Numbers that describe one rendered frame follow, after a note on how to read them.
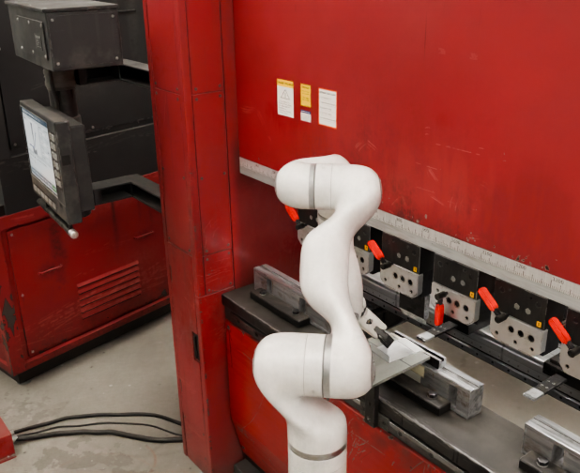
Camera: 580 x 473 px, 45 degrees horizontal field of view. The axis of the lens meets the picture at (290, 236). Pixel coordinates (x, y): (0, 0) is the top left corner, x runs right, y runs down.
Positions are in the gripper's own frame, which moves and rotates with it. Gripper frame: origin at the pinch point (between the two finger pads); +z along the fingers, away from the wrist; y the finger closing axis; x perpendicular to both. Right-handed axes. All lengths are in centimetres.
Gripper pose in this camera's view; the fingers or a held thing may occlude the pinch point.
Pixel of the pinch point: (381, 336)
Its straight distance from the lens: 206.7
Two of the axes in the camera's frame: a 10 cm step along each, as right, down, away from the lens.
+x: -6.6, 7.5, -1.0
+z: 5.6, 5.7, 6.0
